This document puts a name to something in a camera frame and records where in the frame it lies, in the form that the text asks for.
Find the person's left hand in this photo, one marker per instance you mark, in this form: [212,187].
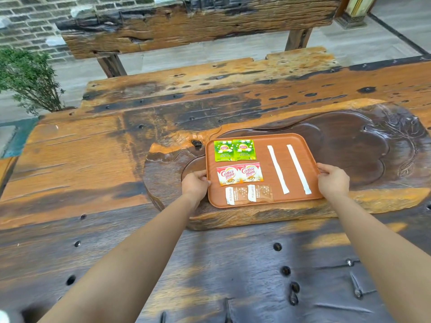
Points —
[192,186]

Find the person's right hand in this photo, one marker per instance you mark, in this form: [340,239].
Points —
[335,181]

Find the person's right thumb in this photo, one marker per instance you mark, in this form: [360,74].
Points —
[324,168]

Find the person's left thumb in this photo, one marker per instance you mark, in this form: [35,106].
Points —
[200,173]

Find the brown rectangular serving tray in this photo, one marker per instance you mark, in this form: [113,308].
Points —
[283,154]

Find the person's right forearm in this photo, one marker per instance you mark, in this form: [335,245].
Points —
[380,252]

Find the person's left forearm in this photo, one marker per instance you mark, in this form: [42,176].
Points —
[134,262]

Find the white paper-wrapped stir stick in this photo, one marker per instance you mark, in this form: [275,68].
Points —
[278,169]
[299,169]

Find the red white creamer packet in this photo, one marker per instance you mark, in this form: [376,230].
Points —
[252,172]
[227,176]

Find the green tea bag packet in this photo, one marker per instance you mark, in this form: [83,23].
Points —
[245,150]
[222,152]

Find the carved dark wooden tea board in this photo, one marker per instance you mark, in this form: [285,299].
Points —
[357,147]

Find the clear brown sugar packet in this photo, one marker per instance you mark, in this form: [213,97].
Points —
[235,195]
[261,193]

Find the rustic wooden bench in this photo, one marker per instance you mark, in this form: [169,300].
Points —
[188,26]

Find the stone column base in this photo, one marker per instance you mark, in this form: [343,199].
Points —
[355,13]

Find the green leafy potted plant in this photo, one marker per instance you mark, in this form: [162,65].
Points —
[28,79]

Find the white object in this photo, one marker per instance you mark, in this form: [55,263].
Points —
[3,316]

